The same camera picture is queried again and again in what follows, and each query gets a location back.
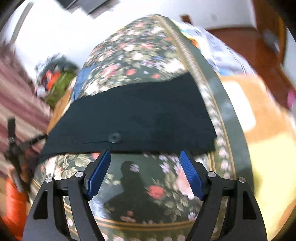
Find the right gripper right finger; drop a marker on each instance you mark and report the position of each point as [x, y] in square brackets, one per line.
[242, 220]

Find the black pants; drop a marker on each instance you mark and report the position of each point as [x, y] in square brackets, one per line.
[157, 117]

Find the striped maroon curtain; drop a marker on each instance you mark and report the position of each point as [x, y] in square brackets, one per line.
[18, 101]

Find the wooden lap table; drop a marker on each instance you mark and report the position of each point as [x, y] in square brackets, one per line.
[59, 110]

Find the orange box in bag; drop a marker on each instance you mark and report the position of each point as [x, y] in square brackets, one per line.
[52, 77]

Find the green fabric storage bag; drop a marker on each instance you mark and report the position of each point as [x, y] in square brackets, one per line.
[59, 88]

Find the floral green bedspread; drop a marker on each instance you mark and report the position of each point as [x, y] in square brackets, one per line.
[145, 196]

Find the folded blue jeans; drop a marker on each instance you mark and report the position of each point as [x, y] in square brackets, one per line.
[82, 80]

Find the brown wooden door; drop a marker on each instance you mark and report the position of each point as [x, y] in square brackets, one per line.
[272, 27]

